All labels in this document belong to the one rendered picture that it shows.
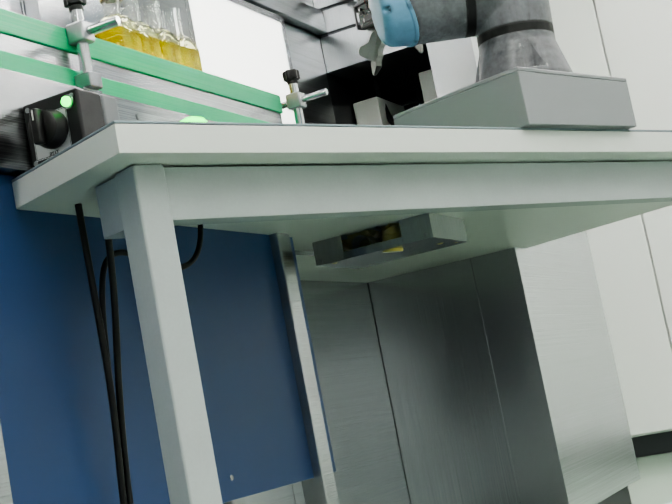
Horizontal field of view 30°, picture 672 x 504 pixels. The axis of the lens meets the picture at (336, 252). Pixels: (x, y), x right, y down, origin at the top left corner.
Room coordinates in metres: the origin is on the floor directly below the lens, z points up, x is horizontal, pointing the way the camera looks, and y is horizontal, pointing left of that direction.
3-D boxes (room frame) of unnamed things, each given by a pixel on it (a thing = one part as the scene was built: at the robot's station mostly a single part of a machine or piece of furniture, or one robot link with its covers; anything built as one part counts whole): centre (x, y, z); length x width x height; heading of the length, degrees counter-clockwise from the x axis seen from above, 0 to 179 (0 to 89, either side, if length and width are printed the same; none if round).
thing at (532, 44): (1.85, -0.33, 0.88); 0.15 x 0.15 x 0.10
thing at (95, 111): (1.43, 0.27, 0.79); 0.08 x 0.08 x 0.08; 65
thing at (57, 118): (1.38, 0.30, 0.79); 0.04 x 0.03 x 0.04; 65
